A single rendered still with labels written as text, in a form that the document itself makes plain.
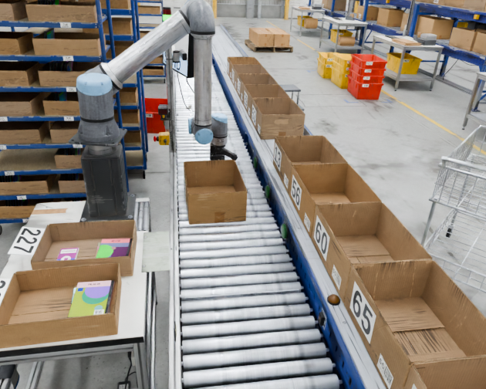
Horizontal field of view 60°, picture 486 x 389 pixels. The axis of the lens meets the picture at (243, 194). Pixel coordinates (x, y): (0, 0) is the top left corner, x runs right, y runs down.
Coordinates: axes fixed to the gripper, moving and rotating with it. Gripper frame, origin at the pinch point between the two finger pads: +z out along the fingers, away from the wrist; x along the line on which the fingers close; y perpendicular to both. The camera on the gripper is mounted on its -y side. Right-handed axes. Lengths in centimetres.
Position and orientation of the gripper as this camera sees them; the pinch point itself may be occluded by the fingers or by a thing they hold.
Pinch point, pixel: (222, 175)
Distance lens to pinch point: 249.6
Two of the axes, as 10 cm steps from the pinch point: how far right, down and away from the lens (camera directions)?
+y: -9.9, 0.3, -1.5
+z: -0.4, 8.8, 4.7
